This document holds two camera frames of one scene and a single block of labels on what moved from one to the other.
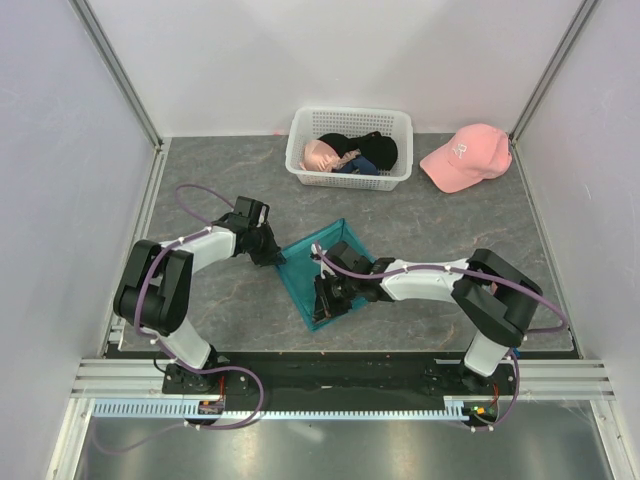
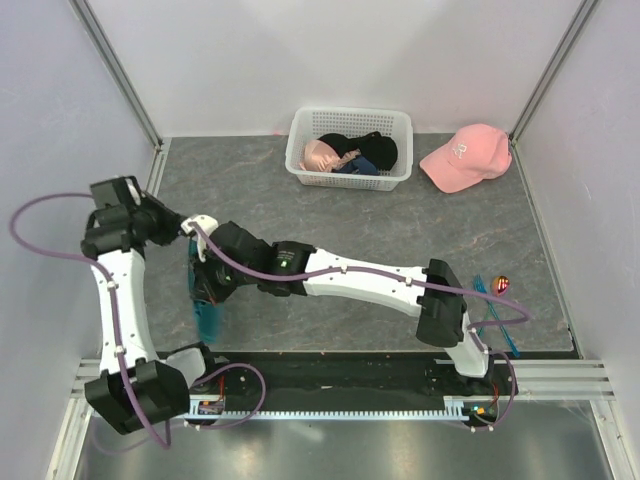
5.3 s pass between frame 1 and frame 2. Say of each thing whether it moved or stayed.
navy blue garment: stayed
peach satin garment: stayed
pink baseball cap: stayed
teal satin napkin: moved
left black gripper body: moved
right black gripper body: moved
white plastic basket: stayed
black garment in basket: stayed
